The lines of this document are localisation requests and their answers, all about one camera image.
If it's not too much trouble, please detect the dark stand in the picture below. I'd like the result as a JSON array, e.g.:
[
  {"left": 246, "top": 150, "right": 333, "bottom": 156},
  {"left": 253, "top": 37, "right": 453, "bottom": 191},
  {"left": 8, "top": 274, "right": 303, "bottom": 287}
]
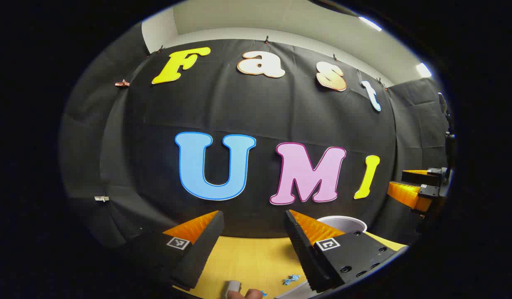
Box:
[{"left": 437, "top": 92, "right": 456, "bottom": 167}]

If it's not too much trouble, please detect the white ribbed garbage bin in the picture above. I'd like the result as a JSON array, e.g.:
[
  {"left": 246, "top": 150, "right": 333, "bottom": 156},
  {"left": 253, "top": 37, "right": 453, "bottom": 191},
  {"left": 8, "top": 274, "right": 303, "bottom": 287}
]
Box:
[{"left": 316, "top": 215, "right": 367, "bottom": 239}]

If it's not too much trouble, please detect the small gray broom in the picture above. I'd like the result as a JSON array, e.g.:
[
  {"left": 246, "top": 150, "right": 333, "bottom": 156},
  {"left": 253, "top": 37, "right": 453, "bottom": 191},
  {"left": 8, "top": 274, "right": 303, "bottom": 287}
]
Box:
[{"left": 226, "top": 280, "right": 243, "bottom": 299}]

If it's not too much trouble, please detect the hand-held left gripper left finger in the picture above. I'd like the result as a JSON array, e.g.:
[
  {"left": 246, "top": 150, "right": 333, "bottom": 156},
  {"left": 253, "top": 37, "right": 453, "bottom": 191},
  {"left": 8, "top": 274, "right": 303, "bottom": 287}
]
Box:
[{"left": 129, "top": 210, "right": 225, "bottom": 291}]

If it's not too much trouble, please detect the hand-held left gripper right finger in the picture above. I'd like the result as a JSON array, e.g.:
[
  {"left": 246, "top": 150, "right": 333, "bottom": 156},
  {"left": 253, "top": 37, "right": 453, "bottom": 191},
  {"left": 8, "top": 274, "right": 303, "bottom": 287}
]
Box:
[{"left": 284, "top": 210, "right": 399, "bottom": 293}]

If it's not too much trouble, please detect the yellow wooden desktop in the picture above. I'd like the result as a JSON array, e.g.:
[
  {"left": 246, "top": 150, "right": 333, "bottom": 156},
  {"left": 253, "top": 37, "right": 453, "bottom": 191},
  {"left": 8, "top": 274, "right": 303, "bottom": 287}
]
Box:
[{"left": 173, "top": 230, "right": 408, "bottom": 299}]

